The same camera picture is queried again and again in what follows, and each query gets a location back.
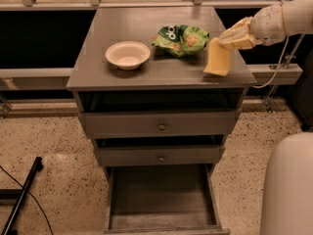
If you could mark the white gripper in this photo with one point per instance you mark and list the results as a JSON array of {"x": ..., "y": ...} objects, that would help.
[{"x": 268, "y": 23}]

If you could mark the yellow sponge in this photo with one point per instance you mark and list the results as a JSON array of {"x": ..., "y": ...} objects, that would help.
[{"x": 219, "y": 59}]

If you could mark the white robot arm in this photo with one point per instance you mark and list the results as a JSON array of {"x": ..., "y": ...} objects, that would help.
[{"x": 287, "y": 205}]

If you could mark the grey top drawer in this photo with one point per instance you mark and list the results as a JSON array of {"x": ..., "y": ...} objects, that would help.
[{"x": 152, "y": 124}]

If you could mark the grey wooden drawer cabinet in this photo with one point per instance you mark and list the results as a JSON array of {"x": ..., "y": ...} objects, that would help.
[{"x": 162, "y": 84}]

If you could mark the grey middle drawer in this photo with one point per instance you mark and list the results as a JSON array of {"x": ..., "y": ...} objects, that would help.
[{"x": 174, "y": 155}]

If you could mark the grey open bottom drawer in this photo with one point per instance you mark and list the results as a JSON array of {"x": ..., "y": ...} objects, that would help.
[{"x": 162, "y": 200}]

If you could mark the green chip bag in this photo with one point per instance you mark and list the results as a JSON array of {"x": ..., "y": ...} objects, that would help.
[{"x": 180, "y": 40}]

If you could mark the white paper bowl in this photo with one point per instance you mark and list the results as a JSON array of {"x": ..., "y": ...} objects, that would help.
[{"x": 128, "y": 55}]

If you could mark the black stand leg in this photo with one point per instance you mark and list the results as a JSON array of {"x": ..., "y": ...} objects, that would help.
[{"x": 19, "y": 196}]

